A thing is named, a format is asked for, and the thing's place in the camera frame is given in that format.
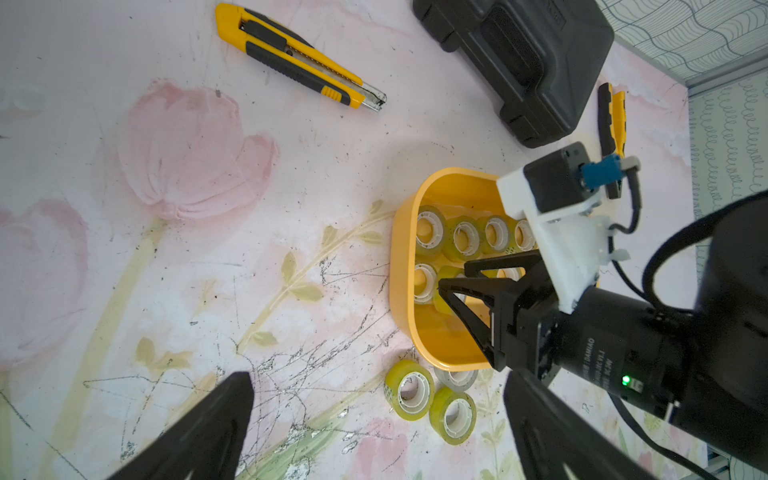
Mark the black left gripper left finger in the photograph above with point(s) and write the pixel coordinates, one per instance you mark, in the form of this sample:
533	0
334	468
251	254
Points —
205	443

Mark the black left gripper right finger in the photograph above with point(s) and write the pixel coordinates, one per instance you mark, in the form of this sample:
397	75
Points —
553	441

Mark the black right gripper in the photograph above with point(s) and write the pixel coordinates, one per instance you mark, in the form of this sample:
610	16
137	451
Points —
622	345

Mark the yellow plastic storage box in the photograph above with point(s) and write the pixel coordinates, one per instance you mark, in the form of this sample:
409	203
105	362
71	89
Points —
438	335

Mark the yellow black pliers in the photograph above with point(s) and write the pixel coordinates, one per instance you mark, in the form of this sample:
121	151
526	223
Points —
611	120

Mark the black plastic tool case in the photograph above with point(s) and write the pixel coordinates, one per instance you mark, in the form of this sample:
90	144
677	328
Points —
541	57

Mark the yellow black utility knife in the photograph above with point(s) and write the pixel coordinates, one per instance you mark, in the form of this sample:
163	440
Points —
286	52

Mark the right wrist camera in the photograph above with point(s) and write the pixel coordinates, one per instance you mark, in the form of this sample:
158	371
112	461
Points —
557	195

